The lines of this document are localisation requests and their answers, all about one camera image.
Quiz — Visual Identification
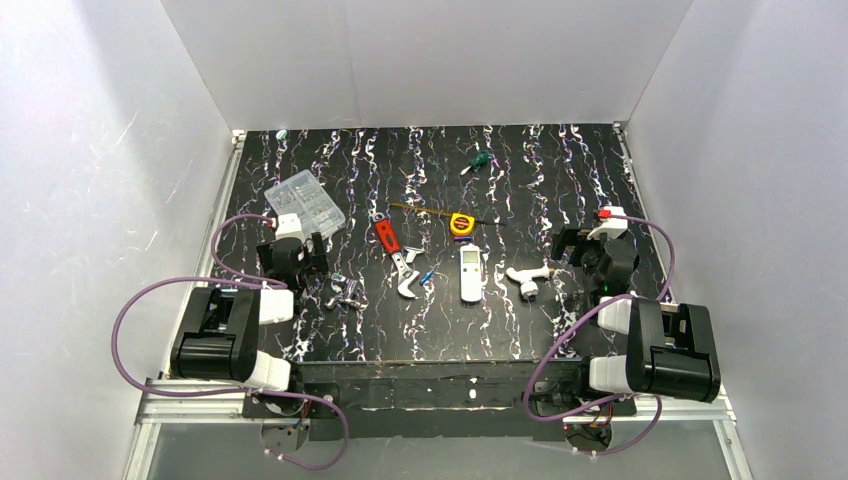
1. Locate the green handled screwdriver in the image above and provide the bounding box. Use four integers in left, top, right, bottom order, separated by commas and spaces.
460, 150, 491, 176

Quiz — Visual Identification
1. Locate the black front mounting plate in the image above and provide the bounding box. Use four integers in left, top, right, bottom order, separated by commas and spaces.
242, 360, 639, 443

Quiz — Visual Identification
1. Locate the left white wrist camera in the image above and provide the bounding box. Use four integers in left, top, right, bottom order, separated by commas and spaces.
270, 213, 306, 243

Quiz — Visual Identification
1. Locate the yellow tape measure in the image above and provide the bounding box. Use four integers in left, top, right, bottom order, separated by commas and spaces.
389, 202, 505, 237

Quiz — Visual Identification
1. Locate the red adjustable wrench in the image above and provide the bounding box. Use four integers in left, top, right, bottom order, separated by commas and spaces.
372, 212, 420, 300

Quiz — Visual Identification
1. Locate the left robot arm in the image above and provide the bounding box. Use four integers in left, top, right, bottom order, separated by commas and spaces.
170, 232, 329, 392

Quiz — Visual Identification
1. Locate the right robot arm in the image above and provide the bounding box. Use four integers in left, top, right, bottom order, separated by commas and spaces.
551, 227, 721, 403

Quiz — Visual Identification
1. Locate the blue AAA battery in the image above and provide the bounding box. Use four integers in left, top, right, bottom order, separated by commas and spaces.
419, 269, 435, 286

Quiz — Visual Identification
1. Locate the white plastic faucet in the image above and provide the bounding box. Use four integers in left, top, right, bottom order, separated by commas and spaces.
505, 266, 552, 302

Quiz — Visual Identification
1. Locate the white remote control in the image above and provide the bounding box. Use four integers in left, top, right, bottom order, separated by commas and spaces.
459, 244, 483, 304

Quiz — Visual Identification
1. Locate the clear plastic screw box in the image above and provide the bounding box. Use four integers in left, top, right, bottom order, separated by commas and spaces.
264, 170, 347, 239

